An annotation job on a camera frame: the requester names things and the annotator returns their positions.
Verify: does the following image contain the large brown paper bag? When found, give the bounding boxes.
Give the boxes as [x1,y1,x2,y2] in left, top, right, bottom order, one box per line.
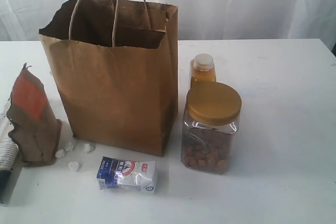
[39,0,178,156]

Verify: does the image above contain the yellow juice bottle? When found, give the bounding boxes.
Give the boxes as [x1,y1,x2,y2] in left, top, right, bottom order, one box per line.
[190,54,216,88]

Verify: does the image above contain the clear nut jar gold lid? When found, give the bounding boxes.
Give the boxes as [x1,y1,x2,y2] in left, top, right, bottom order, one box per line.
[181,82,242,174]

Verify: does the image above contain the white crumpled pellet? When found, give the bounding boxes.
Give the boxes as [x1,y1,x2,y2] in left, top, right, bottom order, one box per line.
[64,142,76,152]
[55,149,67,159]
[83,143,95,154]
[68,161,80,172]

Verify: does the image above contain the small brown paper pouch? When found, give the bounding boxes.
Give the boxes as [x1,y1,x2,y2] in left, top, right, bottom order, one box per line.
[6,64,62,167]

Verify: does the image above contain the dark blue pasta packet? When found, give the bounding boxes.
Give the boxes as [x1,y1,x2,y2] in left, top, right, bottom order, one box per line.
[1,99,18,205]

